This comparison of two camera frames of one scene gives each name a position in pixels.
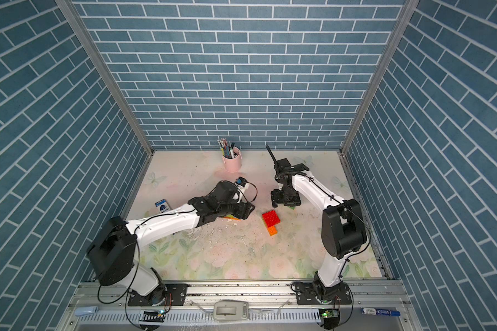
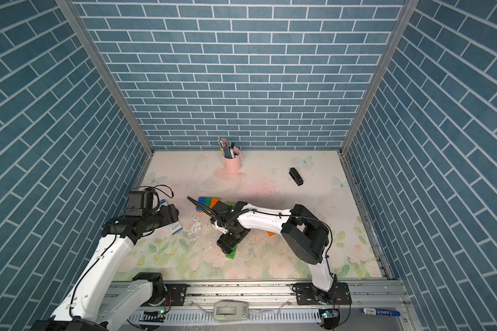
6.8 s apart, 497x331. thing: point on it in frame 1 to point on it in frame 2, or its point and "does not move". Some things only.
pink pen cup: x=233 y=165 does not move
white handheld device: x=230 y=310 does not move
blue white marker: x=369 y=311 does not move
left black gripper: x=245 y=210 to x=170 y=214
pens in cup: x=228 y=151 does not move
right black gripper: x=275 y=200 to x=226 y=245
